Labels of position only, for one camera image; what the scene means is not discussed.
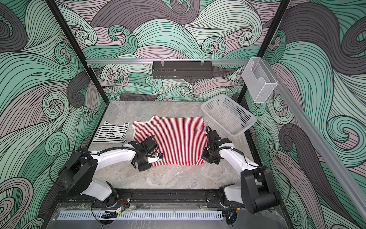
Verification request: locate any red white striped tank top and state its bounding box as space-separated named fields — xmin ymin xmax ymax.
xmin=133 ymin=116 xmax=207 ymax=167

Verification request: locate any black white striped tank top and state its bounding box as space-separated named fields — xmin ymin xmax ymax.
xmin=92 ymin=121 xmax=129 ymax=144

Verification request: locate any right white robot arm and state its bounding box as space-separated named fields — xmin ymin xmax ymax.
xmin=202 ymin=126 xmax=280 ymax=214

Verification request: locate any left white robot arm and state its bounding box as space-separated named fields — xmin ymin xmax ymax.
xmin=58 ymin=135 xmax=164 ymax=207

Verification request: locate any white plastic laundry basket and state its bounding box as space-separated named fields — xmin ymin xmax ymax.
xmin=201 ymin=94 xmax=257 ymax=137

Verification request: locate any white slotted cable duct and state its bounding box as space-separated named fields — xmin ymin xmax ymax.
xmin=56 ymin=210 xmax=223 ymax=221

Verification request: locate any black perforated wall tray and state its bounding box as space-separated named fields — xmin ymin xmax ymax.
xmin=152 ymin=62 xmax=214 ymax=79

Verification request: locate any clear plastic wall bin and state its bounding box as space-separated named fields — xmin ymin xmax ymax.
xmin=242 ymin=57 xmax=278 ymax=103

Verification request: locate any aluminium wall rail back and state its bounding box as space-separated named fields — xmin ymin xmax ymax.
xmin=85 ymin=58 xmax=249 ymax=65

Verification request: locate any aluminium wall rail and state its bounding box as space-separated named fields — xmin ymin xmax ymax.
xmin=85 ymin=58 xmax=249 ymax=65
xmin=263 ymin=60 xmax=366 ymax=219

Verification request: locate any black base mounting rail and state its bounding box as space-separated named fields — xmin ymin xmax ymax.
xmin=54 ymin=188 xmax=282 ymax=210

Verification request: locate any aluminium wall rail right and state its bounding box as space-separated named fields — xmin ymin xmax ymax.
xmin=263 ymin=60 xmax=366 ymax=219

